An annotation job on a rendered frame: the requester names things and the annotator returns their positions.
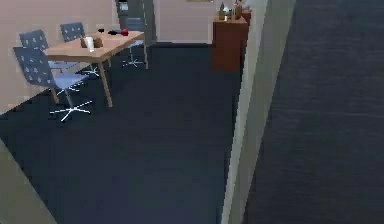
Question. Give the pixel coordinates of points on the blue swivel chair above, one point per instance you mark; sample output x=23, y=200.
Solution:
x=136, y=24
x=36, y=68
x=72, y=31
x=34, y=40

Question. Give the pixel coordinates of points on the red-brown wooden cabinet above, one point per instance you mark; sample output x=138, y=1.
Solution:
x=229, y=43

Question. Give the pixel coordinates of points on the small tan bottle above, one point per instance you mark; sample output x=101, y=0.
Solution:
x=221, y=12

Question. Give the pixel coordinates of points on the red round object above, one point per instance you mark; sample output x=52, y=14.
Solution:
x=124, y=32

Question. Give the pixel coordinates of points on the brown bottle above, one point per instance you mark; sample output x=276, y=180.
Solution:
x=238, y=10

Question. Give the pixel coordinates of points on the black flat object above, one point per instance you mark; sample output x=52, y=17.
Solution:
x=114, y=32

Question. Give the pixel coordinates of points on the light wooden table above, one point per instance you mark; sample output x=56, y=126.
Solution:
x=96, y=45

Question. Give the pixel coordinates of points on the brown box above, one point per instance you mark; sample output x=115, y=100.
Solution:
x=98, y=42
x=83, y=42

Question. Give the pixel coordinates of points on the white cup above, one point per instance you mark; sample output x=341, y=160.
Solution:
x=89, y=43

